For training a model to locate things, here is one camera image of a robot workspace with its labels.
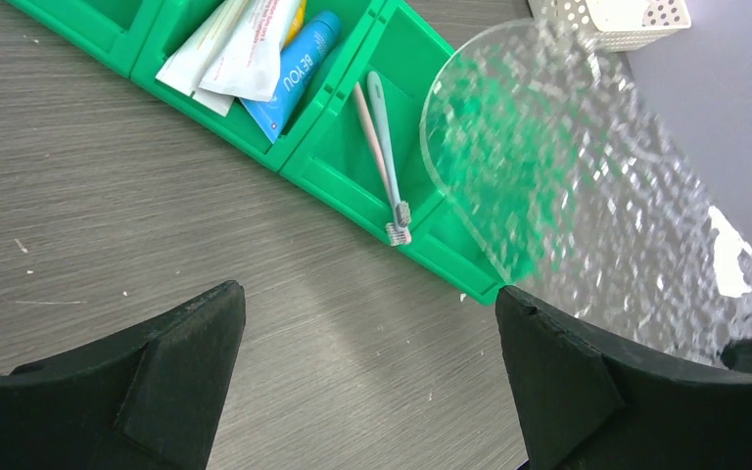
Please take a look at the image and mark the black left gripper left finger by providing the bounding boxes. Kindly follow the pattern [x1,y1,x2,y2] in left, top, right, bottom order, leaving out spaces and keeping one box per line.
[0,280,246,469]

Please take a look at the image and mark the clear acrylic toothbrush holder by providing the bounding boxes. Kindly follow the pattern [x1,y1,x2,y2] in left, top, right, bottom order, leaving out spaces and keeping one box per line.
[420,20,752,364]

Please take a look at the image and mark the pink toothbrush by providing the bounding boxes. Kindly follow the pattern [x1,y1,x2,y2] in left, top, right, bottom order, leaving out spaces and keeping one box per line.
[352,83,411,247]

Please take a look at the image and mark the white perforated plastic basket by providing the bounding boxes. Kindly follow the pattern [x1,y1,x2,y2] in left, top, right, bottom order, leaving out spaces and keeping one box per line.
[528,0,692,52]

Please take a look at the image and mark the yellow toothpaste tube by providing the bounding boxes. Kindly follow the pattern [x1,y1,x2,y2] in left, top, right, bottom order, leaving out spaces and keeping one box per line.
[284,0,307,46]

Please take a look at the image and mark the blue toothpaste tube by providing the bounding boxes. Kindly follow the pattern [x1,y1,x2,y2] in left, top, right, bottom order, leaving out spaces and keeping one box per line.
[240,11,342,143]

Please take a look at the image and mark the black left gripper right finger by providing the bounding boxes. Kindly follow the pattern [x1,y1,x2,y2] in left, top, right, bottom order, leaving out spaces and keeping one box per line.
[494,287,752,469]

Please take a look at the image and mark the white toothpaste tube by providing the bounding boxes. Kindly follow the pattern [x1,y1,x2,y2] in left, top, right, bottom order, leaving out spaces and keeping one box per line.
[156,1,301,117]

